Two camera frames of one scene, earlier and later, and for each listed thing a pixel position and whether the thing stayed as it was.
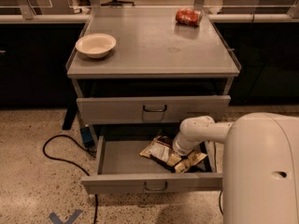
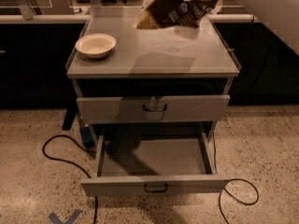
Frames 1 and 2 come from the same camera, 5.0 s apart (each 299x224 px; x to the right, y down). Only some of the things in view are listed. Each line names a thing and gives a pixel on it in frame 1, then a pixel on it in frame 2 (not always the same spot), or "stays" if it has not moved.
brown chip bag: (163, 150) -> (184, 6)
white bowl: (95, 45) stays
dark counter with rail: (35, 49) stays
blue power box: (88, 136) stays
